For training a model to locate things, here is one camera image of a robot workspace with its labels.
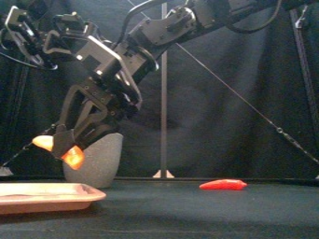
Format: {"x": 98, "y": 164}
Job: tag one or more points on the orange tangerine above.
{"x": 73, "y": 158}

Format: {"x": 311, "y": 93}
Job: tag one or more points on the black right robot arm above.
{"x": 182, "y": 23}

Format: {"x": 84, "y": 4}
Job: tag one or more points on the pink rectangular plate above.
{"x": 45, "y": 194}

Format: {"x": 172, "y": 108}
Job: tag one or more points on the grey speckled cup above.
{"x": 98, "y": 161}

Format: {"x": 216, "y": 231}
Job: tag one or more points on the red toy chili pepper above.
{"x": 221, "y": 185}

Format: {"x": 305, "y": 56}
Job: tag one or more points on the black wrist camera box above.
{"x": 89, "y": 49}

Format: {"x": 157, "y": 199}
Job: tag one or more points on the grey vertical frame post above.
{"x": 162, "y": 124}

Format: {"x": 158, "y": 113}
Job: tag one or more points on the dark side frame post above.
{"x": 305, "y": 68}

